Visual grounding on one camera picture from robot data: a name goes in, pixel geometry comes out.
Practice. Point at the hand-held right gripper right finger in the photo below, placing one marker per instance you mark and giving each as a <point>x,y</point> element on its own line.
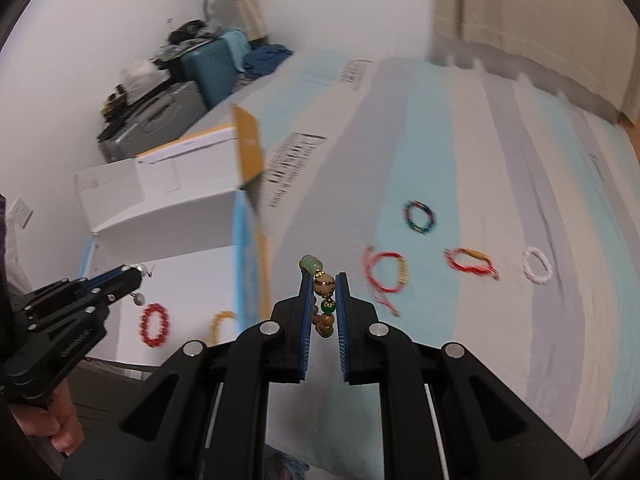
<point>343,340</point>

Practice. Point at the black items on suitcase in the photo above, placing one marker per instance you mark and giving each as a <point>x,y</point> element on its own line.
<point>192,32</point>

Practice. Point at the black and gold box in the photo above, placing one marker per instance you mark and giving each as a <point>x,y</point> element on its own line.
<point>110,110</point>

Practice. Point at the teal suitcase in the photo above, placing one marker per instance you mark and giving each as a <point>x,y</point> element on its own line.
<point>212,67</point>

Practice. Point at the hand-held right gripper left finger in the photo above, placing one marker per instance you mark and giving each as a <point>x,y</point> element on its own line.
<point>305,340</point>

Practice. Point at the white and blue cardboard box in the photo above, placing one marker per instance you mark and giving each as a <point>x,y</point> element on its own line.
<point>165,220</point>

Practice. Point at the striped bed sheet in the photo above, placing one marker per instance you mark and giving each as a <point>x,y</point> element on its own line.
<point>450,360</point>

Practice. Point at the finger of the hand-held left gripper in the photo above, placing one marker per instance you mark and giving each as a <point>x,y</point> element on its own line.
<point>95,280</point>
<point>107,296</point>

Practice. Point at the person's left hand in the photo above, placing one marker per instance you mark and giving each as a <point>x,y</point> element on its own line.
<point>60,430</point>

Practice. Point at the clear plastic bag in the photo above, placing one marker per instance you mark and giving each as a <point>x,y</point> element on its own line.
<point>10,260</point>

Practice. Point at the grey suitcase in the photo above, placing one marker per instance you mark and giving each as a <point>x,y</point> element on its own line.
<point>155,120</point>

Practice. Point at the white plastic bag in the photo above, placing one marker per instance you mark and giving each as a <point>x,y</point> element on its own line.
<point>142,75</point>

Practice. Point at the white wall socket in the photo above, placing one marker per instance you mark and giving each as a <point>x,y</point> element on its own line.
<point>21,212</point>

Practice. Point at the dark blue cloth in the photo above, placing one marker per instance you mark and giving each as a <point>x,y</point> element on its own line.
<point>267,60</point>

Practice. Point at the tied beige curtain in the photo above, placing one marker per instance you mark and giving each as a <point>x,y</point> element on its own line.
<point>252,0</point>

